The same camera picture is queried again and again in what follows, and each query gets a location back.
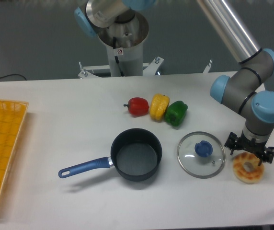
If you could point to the glass pot lid blue knob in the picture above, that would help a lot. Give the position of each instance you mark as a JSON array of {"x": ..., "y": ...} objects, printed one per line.
[{"x": 201, "y": 155}]

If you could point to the dark saucepan blue handle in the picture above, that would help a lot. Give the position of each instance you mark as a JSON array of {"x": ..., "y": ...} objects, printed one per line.
[{"x": 135, "y": 153}]

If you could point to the green bell pepper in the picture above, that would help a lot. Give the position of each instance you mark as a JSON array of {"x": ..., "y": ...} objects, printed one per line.
[{"x": 176, "y": 113}]

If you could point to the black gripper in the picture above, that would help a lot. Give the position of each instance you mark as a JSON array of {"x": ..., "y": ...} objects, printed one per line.
[{"x": 234, "y": 143}]

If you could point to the yellow bell pepper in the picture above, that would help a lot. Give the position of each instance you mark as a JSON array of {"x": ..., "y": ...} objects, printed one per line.
[{"x": 158, "y": 107}]

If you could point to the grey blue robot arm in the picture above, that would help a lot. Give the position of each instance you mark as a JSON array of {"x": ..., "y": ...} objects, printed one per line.
[{"x": 239, "y": 92}]

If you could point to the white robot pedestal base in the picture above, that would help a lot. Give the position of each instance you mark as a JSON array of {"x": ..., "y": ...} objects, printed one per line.
[{"x": 123, "y": 40}]

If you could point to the red bell pepper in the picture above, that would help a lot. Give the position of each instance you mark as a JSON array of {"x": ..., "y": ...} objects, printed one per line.
[{"x": 137, "y": 106}]

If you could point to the glazed ring donut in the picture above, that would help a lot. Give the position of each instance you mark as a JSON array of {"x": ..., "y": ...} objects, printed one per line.
[{"x": 254, "y": 175}]

